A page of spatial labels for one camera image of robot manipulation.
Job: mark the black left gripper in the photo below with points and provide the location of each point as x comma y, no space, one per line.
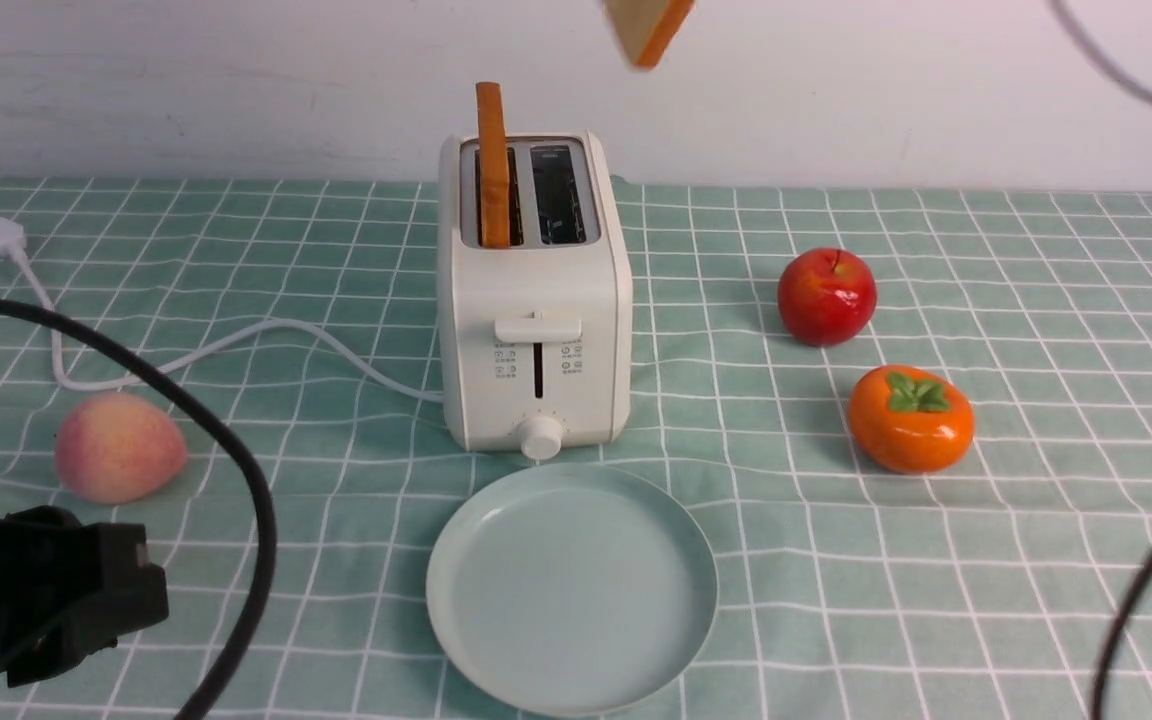
69,589

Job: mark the toast slice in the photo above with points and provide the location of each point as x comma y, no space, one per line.
644,29
493,186

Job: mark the white two-slot toaster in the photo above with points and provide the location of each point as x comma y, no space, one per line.
536,339

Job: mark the pink peach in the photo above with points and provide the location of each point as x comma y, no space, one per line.
116,448

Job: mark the light green round plate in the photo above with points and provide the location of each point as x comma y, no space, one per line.
572,590

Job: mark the red apple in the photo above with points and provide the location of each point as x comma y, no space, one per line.
826,296

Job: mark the orange persimmon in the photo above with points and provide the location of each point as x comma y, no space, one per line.
910,421

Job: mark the green checked tablecloth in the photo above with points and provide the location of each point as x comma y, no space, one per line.
847,591

